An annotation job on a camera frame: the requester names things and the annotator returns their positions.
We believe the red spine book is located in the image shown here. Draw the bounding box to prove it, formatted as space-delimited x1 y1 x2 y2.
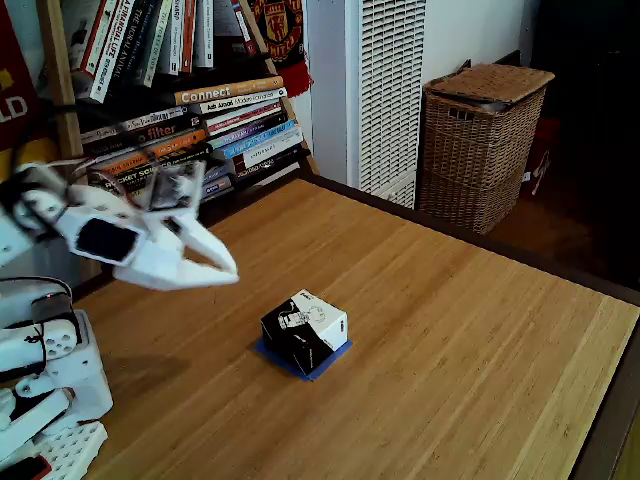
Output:
69 0 119 76

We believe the black cable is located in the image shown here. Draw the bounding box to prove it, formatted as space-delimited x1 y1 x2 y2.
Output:
0 154 166 361

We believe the grey green spine book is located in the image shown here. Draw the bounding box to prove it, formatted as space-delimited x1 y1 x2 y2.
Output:
141 0 174 89

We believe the white perforated base plate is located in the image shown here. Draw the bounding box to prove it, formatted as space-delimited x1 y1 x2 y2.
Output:
29 419 109 480

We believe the thin red book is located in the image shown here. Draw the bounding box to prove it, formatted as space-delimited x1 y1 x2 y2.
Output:
230 0 260 56

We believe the red black clamp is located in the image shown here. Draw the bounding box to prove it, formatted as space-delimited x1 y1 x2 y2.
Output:
0 453 54 480

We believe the white Modern Romance book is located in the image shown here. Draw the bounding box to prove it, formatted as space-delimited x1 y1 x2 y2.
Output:
191 86 289 115

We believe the dark brown book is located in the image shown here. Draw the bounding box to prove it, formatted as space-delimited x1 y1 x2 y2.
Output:
232 147 312 182

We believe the black and white cardboard box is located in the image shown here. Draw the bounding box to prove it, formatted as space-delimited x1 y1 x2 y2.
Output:
260 288 349 376

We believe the orange spine book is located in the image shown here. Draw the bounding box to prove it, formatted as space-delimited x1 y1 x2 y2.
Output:
179 0 197 74

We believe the white financial life book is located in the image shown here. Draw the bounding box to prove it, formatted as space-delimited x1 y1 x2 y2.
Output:
88 0 137 104

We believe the dark purple book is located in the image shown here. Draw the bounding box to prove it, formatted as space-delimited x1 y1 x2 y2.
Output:
207 112 290 149

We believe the narrow white spine book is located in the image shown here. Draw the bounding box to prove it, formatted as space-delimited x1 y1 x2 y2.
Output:
167 0 187 76

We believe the black moral animal book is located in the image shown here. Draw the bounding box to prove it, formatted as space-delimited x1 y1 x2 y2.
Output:
110 0 156 84

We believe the red bag white print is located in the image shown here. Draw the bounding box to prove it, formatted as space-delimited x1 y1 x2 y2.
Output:
522 117 561 197

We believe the blue tape square target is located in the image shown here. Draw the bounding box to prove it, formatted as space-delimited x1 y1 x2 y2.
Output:
254 338 354 384

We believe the wrist camera on white bracket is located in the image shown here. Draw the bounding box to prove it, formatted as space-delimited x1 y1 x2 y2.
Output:
147 159 207 211

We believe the white louvred heater unit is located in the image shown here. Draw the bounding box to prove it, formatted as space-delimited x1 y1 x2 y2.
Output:
344 0 429 210

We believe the light blue book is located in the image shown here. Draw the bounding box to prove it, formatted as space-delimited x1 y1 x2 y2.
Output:
219 124 301 160

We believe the white book script title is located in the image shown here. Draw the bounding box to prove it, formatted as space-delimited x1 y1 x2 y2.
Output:
78 105 190 145

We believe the brown wicker laundry basket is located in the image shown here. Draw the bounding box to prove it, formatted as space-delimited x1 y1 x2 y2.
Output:
417 62 556 236

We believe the orange book black title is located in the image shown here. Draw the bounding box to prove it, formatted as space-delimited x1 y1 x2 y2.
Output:
99 127 209 169

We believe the red yellow banner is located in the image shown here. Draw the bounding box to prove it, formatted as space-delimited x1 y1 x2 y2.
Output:
0 4 59 184

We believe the wooden ladder bookshelf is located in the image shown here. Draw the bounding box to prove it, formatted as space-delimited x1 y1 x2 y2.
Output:
37 0 321 281

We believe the white red striped book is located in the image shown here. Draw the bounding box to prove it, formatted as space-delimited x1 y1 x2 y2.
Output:
203 98 284 135

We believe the black no filter book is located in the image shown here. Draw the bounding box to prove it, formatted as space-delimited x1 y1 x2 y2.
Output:
82 114 202 154

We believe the wide white spine book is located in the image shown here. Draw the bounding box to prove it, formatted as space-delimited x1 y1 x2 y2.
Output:
192 0 215 69

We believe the orange Connect book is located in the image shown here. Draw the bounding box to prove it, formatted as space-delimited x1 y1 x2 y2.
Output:
173 75 285 106

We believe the red black football scarf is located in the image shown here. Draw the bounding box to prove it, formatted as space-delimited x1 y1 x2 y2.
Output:
247 0 314 99

